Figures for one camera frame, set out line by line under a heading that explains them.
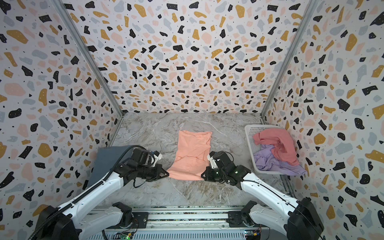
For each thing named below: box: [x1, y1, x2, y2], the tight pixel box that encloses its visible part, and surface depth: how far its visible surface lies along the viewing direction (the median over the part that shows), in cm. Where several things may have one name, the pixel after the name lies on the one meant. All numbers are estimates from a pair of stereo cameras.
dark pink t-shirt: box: [253, 128, 300, 166], surface depth 87 cm
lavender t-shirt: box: [253, 144, 307, 176], surface depth 90 cm
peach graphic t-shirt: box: [167, 130, 212, 181], surface depth 99 cm
